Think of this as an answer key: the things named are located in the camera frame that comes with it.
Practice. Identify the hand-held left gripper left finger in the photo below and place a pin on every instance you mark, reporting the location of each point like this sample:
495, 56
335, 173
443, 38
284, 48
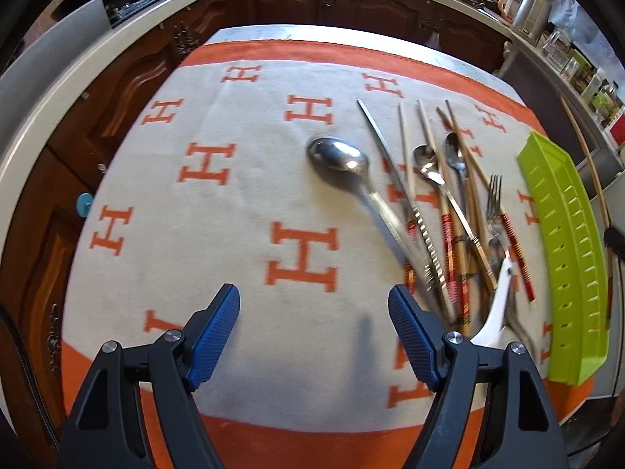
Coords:
215, 332

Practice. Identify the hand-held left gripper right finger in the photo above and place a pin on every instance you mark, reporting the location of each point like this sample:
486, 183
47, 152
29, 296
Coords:
412, 332

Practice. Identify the silver metal chopsticks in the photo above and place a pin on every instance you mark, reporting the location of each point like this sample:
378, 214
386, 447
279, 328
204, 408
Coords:
390, 166

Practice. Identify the green plastic tray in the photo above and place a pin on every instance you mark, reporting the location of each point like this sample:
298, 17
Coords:
571, 254

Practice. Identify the large steel spoon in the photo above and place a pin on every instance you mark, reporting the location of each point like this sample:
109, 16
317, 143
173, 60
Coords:
337, 154

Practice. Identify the orange white printed blanket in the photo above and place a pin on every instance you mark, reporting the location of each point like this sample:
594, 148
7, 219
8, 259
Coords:
195, 254

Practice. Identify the blue round knob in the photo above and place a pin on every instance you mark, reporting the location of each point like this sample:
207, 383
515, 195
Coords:
84, 203

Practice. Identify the bamboo stick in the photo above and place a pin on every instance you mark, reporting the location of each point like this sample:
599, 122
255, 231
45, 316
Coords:
586, 156

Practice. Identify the dark glass-front appliance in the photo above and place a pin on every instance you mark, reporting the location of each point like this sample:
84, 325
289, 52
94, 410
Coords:
537, 88

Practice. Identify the red label box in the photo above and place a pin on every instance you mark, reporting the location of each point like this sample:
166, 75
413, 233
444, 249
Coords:
617, 129

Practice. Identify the row of jars and bottles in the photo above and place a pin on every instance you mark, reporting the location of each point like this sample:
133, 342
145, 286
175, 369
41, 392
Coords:
556, 46

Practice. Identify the grey metal panel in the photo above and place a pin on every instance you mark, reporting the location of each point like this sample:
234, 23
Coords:
49, 58

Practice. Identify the pink white kettle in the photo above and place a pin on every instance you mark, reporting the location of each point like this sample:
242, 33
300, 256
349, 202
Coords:
508, 2

